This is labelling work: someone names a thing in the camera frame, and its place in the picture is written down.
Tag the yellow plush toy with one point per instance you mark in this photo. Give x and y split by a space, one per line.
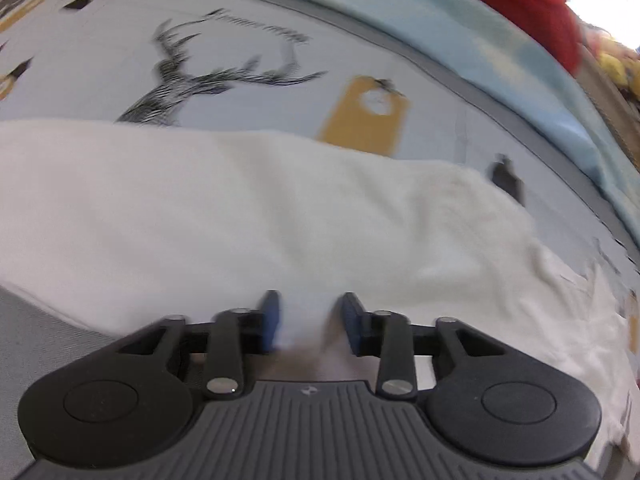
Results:
617 67

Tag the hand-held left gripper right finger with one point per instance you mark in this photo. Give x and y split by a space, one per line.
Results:
353 325

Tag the light blue blanket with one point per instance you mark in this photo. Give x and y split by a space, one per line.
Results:
450 20

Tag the white garment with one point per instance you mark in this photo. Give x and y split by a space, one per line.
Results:
200 210

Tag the grey bed sheet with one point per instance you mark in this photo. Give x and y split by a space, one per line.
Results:
40 340

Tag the deer printed bed sheet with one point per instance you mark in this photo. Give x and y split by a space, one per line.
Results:
250 95

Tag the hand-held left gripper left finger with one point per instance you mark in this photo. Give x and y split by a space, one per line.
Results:
270 321

